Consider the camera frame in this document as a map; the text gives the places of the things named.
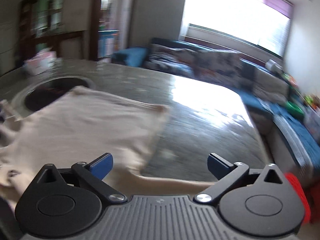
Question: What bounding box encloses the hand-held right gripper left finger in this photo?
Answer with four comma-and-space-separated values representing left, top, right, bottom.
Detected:
36, 152, 127, 204

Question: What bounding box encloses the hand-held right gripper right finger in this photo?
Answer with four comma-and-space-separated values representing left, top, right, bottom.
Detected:
195, 152, 284, 203

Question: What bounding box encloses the cream cloth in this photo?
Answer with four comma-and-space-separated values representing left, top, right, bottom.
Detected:
0, 86, 218, 205

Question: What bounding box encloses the blue sofa blanket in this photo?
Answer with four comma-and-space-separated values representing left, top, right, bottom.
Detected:
257, 97, 320, 165

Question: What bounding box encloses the red perforated plastic stool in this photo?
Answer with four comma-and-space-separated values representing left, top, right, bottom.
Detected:
284, 172, 312, 224

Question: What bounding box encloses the round black induction cooktop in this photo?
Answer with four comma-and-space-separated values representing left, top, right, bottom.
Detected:
24, 78, 95, 112

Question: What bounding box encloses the grey pillow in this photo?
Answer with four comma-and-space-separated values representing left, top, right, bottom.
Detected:
252, 67, 290, 103

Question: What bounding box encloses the green bowl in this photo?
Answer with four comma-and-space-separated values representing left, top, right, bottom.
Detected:
286, 101, 305, 117

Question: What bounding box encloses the upright butterfly print pillow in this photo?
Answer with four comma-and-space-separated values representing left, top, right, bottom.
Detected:
195, 50, 244, 80

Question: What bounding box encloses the blue sofa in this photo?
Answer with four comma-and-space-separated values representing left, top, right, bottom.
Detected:
112, 37, 320, 165

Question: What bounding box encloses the flat butterfly print pillow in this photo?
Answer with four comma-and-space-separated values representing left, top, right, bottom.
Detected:
147, 44, 198, 73

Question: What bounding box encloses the pink box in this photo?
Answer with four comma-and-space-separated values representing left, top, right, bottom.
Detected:
24, 50, 57, 75

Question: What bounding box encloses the blue cabinet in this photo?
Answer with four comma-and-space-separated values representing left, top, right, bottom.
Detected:
97, 30, 119, 59

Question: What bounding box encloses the window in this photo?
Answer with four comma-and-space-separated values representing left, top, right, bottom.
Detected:
180, 0, 293, 58

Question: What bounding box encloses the wooden bookshelf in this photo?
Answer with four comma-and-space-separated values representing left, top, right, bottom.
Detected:
19, 0, 85, 55

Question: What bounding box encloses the dark wooden door frame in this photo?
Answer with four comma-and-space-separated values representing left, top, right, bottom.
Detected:
89, 0, 137, 60

